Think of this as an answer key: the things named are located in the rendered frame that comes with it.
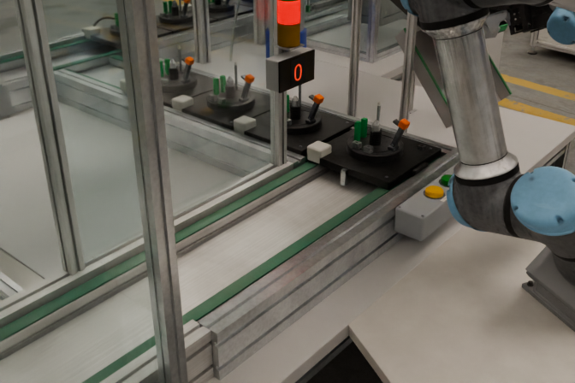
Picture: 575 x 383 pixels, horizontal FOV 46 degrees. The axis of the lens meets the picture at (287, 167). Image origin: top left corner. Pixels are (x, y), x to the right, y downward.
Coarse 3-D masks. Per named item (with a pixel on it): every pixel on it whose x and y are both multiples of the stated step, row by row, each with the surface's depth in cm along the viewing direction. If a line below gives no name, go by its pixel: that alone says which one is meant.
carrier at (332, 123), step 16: (288, 96) 183; (288, 112) 185; (304, 112) 185; (320, 112) 190; (288, 128) 176; (304, 128) 176; (320, 128) 180; (336, 128) 180; (288, 144) 171; (304, 144) 171
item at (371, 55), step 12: (372, 0) 254; (372, 12) 256; (372, 24) 258; (372, 36) 260; (312, 48) 281; (324, 48) 277; (336, 48) 273; (372, 48) 261; (396, 48) 275; (360, 60) 267; (372, 60) 264
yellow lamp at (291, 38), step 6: (282, 24) 145; (294, 24) 145; (282, 30) 145; (288, 30) 144; (294, 30) 145; (282, 36) 145; (288, 36) 145; (294, 36) 145; (282, 42) 146; (288, 42) 146; (294, 42) 146
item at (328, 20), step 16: (320, 0) 271; (336, 0) 266; (352, 0) 262; (368, 0) 257; (384, 0) 260; (320, 16) 274; (336, 16) 269; (368, 16) 259; (384, 16) 263; (400, 16) 273; (320, 32) 277; (336, 32) 272; (384, 32) 267; (384, 48) 270
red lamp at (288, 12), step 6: (282, 6) 143; (288, 6) 142; (294, 6) 143; (282, 12) 143; (288, 12) 143; (294, 12) 143; (282, 18) 144; (288, 18) 143; (294, 18) 144; (288, 24) 144
